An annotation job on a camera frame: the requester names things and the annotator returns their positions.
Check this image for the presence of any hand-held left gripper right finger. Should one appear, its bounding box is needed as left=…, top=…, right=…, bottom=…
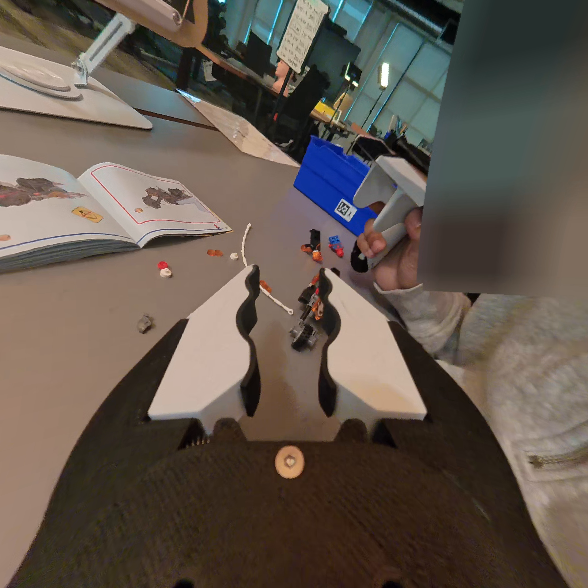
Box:
left=317, top=268, right=428, bottom=436

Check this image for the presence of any black flame-footed lego minifigure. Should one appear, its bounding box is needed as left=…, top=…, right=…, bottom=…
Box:
left=300, top=228, right=323, bottom=263

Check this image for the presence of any white lego chain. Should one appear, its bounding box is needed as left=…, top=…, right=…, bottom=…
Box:
left=241, top=223, right=295, bottom=316

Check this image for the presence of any white printed sign board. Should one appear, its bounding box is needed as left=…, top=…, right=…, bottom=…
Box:
left=276, top=0, right=330, bottom=75

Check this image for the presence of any black lego motorcycle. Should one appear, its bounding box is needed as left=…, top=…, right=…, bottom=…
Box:
left=288, top=268, right=332, bottom=353

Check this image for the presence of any blue plastic bin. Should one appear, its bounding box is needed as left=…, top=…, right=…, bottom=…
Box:
left=292, top=134, right=399, bottom=238

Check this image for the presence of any black office chair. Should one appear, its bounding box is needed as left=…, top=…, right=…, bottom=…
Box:
left=275, top=64, right=332, bottom=145

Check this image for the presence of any lego instruction booklet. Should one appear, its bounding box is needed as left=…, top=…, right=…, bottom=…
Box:
left=0, top=153, right=234, bottom=273

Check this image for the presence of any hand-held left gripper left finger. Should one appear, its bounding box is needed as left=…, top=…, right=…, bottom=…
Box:
left=147, top=264, right=262, bottom=436

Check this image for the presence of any person's right forearm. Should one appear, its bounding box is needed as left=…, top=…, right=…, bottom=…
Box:
left=373, top=281, right=475, bottom=366

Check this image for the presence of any person's right hand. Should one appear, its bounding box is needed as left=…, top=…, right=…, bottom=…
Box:
left=356, top=206, right=424, bottom=291

